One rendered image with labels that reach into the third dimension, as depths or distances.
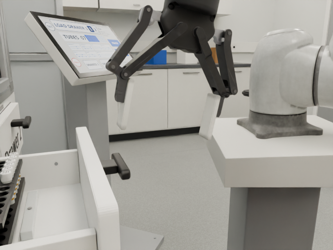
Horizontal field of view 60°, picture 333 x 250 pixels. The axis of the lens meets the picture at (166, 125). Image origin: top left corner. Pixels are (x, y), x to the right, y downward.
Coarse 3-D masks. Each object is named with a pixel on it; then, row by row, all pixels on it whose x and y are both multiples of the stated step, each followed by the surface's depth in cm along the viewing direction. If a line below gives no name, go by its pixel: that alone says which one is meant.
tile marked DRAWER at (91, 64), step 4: (84, 60) 113; (88, 60) 115; (92, 60) 118; (96, 60) 120; (88, 64) 113; (92, 64) 116; (96, 64) 118; (88, 68) 112; (92, 68) 114; (96, 68) 116; (100, 68) 118
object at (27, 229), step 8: (32, 192) 43; (32, 200) 41; (32, 208) 39; (24, 216) 37; (32, 216) 37; (24, 224) 35; (32, 224) 35; (24, 232) 34; (32, 232) 34; (24, 240) 34
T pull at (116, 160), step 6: (114, 156) 40; (120, 156) 40; (102, 162) 38; (108, 162) 38; (114, 162) 38; (120, 162) 38; (108, 168) 37; (114, 168) 37; (120, 168) 36; (126, 168) 36; (108, 174) 37; (120, 174) 36; (126, 174) 35
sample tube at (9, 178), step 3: (3, 171) 35; (6, 171) 35; (9, 171) 35; (0, 174) 34; (3, 174) 34; (6, 174) 34; (9, 174) 35; (0, 177) 34; (3, 177) 34; (6, 177) 34; (9, 177) 35; (3, 180) 34; (6, 180) 35; (9, 180) 35; (3, 183) 35; (6, 183) 35; (12, 198) 36; (12, 201) 36
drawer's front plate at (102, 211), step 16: (80, 128) 48; (80, 144) 40; (80, 160) 43; (96, 160) 34; (80, 176) 47; (96, 176) 30; (96, 192) 26; (112, 192) 27; (96, 208) 24; (112, 208) 24; (96, 224) 26; (112, 224) 24; (112, 240) 25
